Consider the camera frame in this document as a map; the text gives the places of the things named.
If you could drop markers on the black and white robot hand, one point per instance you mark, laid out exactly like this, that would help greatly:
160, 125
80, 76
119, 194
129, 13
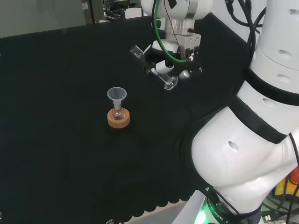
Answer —
161, 56

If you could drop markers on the clear graduated cylinder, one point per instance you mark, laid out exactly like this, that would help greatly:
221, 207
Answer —
171, 83

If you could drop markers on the round-bottom glass flask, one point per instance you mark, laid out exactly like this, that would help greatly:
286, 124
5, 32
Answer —
118, 114

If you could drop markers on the clear plastic funnel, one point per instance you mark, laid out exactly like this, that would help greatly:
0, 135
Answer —
116, 94

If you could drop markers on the black bench cloth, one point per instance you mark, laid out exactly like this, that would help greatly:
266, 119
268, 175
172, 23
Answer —
58, 116

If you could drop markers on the yellow stop button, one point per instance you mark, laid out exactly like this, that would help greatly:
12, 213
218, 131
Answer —
292, 186

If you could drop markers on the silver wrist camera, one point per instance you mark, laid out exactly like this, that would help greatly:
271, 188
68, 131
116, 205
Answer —
184, 74

